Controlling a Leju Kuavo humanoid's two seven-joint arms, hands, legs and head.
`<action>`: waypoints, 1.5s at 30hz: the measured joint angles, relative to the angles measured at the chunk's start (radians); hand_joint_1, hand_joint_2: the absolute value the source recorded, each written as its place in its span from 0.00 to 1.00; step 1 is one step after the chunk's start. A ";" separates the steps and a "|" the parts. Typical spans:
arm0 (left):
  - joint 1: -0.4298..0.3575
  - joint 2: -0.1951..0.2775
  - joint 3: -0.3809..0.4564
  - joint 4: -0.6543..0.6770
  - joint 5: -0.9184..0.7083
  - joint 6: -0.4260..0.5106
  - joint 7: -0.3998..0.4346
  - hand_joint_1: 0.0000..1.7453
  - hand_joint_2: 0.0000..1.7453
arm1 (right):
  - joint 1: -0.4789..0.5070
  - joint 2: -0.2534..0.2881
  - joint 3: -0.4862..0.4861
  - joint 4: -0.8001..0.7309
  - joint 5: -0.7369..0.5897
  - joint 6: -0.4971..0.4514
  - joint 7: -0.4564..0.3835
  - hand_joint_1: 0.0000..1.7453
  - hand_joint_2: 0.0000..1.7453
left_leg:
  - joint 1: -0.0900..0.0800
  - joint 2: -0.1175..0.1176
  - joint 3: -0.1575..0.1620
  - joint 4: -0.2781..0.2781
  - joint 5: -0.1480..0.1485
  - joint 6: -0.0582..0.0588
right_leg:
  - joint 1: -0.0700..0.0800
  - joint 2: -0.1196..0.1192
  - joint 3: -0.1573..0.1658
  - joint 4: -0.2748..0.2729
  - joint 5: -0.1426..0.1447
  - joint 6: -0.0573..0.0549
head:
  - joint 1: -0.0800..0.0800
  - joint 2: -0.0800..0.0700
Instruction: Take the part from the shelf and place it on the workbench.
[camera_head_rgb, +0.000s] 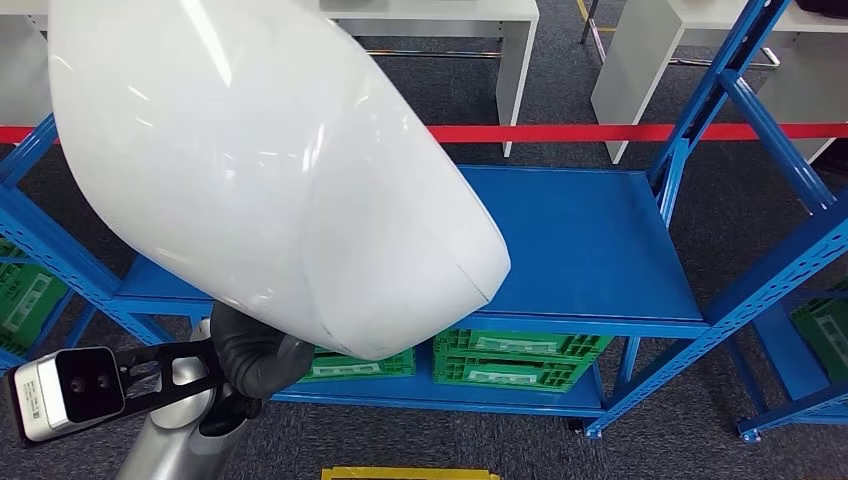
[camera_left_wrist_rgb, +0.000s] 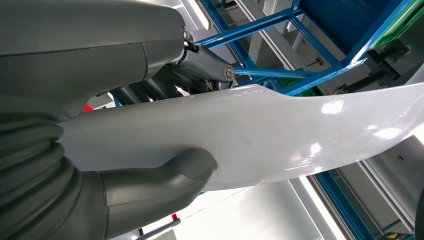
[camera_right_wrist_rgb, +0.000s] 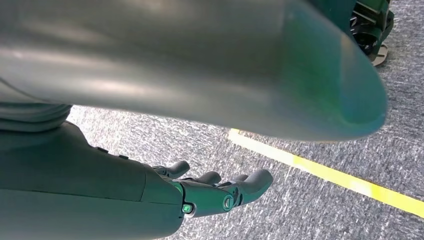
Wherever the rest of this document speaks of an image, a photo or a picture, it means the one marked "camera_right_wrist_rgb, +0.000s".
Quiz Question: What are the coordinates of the silver robot leg shell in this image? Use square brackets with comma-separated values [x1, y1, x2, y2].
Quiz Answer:
[0, 0, 388, 143]

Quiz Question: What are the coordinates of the yellow floor tape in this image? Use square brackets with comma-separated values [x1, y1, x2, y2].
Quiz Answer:
[227, 128, 424, 220]

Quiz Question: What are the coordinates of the black robot foot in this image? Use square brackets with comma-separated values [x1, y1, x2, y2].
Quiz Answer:
[309, 0, 395, 67]

